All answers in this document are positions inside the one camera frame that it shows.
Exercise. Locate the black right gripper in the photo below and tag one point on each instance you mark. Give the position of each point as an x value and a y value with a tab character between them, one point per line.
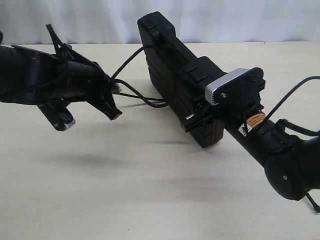
235	99

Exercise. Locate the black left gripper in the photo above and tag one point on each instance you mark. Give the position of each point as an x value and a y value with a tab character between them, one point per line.
64	81

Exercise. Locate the black plastic tool case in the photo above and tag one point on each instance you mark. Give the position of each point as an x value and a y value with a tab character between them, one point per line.
181	78

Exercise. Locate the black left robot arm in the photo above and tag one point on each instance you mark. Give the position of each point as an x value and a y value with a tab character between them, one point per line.
19	72

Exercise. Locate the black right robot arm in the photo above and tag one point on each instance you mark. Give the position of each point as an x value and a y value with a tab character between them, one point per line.
288	153

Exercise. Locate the white backdrop curtain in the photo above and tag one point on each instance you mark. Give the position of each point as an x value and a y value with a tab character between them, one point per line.
195	21

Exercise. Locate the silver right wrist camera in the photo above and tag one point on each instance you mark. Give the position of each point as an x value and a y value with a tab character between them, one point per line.
211	90

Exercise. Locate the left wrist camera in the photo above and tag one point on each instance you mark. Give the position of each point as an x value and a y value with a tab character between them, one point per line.
57	114

